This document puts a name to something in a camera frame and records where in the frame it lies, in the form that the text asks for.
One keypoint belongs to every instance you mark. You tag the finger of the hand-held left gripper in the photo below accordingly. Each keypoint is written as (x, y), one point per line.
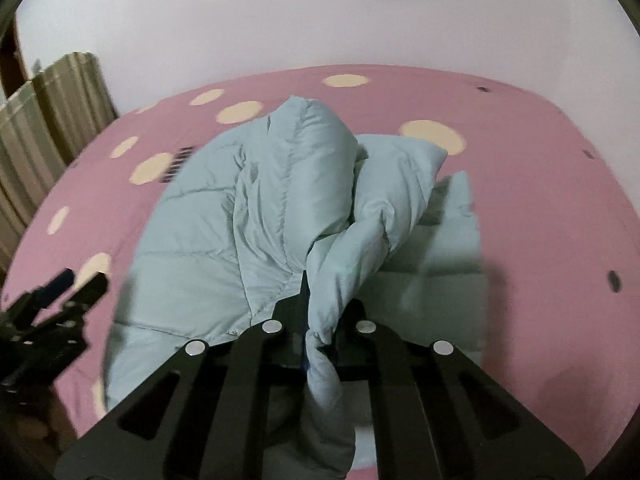
(47, 290)
(85, 292)

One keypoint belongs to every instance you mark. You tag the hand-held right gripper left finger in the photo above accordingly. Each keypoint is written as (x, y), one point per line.
(292, 322)

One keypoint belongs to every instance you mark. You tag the light blue quilted down jacket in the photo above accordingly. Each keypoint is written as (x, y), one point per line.
(210, 240)

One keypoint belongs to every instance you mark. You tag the pink dotted bed sheet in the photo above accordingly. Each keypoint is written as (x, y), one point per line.
(540, 210)

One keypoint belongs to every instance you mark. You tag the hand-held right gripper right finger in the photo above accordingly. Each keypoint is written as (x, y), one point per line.
(350, 357)

